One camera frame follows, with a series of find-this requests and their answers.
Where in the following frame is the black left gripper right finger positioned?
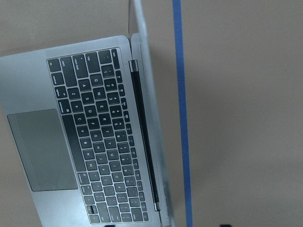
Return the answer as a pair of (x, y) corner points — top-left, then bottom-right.
(219, 223), (232, 227)

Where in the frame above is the grey laptop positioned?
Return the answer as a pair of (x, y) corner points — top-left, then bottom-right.
(0, 0), (175, 227)

